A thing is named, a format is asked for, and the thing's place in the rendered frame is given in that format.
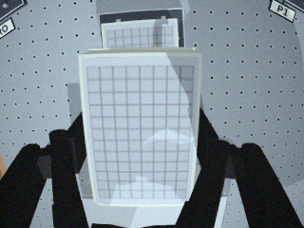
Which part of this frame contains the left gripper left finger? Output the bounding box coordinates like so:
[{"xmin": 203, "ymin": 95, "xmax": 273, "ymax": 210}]
[{"xmin": 0, "ymin": 111, "xmax": 88, "ymax": 228}]

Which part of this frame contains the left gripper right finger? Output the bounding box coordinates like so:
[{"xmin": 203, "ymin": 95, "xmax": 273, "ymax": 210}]
[{"xmin": 174, "ymin": 108, "xmax": 304, "ymax": 228}]

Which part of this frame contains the white deep-well block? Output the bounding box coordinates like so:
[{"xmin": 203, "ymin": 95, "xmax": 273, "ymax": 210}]
[
  {"xmin": 102, "ymin": 19, "xmax": 179, "ymax": 47},
  {"xmin": 79, "ymin": 47, "xmax": 202, "ymax": 206}
]

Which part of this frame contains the white label plate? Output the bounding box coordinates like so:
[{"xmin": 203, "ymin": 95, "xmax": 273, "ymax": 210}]
[
  {"xmin": 0, "ymin": 18, "xmax": 15, "ymax": 39},
  {"xmin": 269, "ymin": 0, "xmax": 296, "ymax": 23}
]

